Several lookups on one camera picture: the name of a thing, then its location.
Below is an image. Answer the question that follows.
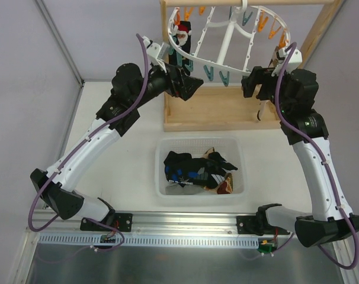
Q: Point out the brown cream striped sock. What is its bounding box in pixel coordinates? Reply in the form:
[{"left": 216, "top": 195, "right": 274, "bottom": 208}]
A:
[{"left": 257, "top": 46, "right": 284, "bottom": 121}]

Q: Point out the teal clothes peg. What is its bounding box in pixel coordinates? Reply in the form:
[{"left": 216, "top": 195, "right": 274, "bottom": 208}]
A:
[{"left": 203, "top": 65, "right": 214, "bottom": 82}]

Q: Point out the white round clip hanger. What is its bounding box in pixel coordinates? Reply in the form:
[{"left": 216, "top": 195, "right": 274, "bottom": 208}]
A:
[{"left": 167, "top": 1, "right": 291, "bottom": 79}]

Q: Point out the black blue sport sock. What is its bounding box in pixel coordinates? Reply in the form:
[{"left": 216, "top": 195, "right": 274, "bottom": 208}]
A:
[{"left": 164, "top": 151, "right": 207, "bottom": 187}]

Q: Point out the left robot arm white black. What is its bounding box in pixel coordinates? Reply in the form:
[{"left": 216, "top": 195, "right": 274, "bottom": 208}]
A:
[{"left": 30, "top": 63, "right": 204, "bottom": 231}]

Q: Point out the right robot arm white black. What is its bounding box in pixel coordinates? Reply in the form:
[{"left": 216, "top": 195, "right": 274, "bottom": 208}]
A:
[{"left": 241, "top": 66, "right": 359, "bottom": 247}]

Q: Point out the black santa sock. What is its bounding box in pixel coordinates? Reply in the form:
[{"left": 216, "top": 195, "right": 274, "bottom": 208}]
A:
[{"left": 169, "top": 21, "right": 194, "bottom": 75}]

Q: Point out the white plastic basket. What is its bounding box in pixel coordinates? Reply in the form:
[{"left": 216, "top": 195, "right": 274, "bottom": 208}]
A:
[{"left": 155, "top": 136, "right": 248, "bottom": 201}]

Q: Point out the brown patterned sock in basket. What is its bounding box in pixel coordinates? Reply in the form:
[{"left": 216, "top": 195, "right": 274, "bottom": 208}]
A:
[{"left": 203, "top": 147, "right": 238, "bottom": 195}]

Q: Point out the green circuit board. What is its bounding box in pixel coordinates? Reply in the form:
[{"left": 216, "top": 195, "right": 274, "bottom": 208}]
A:
[{"left": 257, "top": 240, "right": 278, "bottom": 255}]

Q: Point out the wooden hanging rack frame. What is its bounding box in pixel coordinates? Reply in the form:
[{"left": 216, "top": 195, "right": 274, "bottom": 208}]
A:
[{"left": 160, "top": 1, "right": 342, "bottom": 131}]

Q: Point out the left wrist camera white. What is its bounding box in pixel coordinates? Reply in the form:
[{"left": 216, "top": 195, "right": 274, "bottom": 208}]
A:
[{"left": 143, "top": 36, "right": 169, "bottom": 73}]

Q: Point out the right black mount plate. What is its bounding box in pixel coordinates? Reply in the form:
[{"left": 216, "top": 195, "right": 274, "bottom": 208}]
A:
[{"left": 236, "top": 215, "right": 264, "bottom": 236}]

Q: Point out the black mount plate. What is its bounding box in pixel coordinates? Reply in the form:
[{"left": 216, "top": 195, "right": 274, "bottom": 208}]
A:
[
  {"left": 80, "top": 211, "right": 133, "bottom": 232},
  {"left": 236, "top": 215, "right": 264, "bottom": 236}
]

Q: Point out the left black mount plate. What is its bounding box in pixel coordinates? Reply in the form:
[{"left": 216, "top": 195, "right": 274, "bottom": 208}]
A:
[{"left": 80, "top": 211, "right": 133, "bottom": 232}]

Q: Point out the white slotted cable duct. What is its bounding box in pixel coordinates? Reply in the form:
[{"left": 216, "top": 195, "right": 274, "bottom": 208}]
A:
[{"left": 38, "top": 233, "right": 259, "bottom": 249}]

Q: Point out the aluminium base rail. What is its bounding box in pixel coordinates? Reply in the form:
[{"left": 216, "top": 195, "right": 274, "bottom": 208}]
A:
[{"left": 25, "top": 208, "right": 296, "bottom": 236}]

